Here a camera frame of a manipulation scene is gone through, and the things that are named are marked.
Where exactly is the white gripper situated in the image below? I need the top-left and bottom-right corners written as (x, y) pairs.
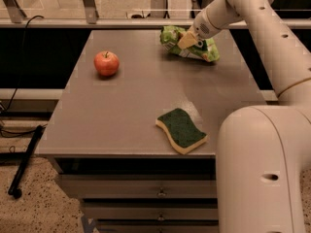
top-left (177, 9), bottom-right (220, 50)

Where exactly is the green rice chip bag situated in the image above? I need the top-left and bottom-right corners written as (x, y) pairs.
top-left (159, 25), bottom-right (220, 62)

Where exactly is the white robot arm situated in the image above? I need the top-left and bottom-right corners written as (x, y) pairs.
top-left (178, 0), bottom-right (311, 233)

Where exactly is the red apple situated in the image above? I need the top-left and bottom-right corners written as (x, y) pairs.
top-left (93, 51), bottom-right (120, 77)

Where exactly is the green and yellow sponge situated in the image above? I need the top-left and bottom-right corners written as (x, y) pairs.
top-left (155, 108), bottom-right (208, 154)

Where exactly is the grey drawer cabinet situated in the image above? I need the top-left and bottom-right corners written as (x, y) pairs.
top-left (34, 28), bottom-right (280, 233)

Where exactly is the top grey drawer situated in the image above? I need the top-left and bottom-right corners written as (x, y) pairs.
top-left (56, 175), bottom-right (217, 199)

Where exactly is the grey drawer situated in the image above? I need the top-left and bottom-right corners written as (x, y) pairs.
top-left (56, 175), bottom-right (217, 199)
top-left (95, 220), bottom-right (219, 233)
top-left (83, 199), bottom-right (218, 221)

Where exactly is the middle grey drawer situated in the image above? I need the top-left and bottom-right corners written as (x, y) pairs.
top-left (83, 199), bottom-right (218, 221)

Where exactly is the bottom grey drawer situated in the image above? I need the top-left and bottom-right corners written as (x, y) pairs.
top-left (95, 220), bottom-right (219, 233)

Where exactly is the black rod on floor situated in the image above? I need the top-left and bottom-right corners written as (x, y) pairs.
top-left (8, 125), bottom-right (44, 199)

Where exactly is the black cable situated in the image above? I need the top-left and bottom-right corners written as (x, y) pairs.
top-left (0, 15), bottom-right (46, 115)

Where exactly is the metal railing frame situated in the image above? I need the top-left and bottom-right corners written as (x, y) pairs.
top-left (0, 0), bottom-right (311, 30)

